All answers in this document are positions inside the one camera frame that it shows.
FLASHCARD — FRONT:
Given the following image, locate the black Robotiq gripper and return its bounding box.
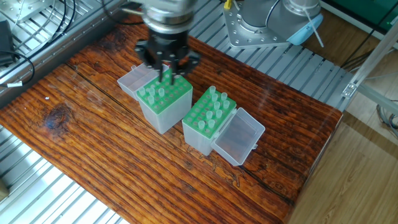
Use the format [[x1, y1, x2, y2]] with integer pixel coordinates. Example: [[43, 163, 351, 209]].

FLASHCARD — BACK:
[[134, 24, 203, 85]]

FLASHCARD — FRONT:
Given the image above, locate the clear green-rack pipette tip box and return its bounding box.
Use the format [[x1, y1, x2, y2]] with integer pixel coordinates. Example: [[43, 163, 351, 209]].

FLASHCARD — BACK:
[[182, 86, 266, 167], [117, 62, 193, 135]]

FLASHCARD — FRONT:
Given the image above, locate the black box device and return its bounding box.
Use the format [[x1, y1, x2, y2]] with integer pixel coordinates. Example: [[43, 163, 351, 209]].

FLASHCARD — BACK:
[[0, 21, 14, 65]]

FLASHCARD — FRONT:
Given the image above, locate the silver robot mount plate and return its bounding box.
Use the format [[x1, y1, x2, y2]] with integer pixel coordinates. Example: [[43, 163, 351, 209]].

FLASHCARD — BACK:
[[225, 5, 292, 49]]

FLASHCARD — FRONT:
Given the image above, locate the thin black cable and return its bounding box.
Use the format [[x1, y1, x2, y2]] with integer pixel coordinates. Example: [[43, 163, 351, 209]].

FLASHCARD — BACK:
[[0, 51, 38, 85]]

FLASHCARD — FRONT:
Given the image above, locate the aluminium frame post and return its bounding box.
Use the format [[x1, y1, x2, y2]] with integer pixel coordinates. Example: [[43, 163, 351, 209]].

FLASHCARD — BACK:
[[341, 25, 398, 116]]

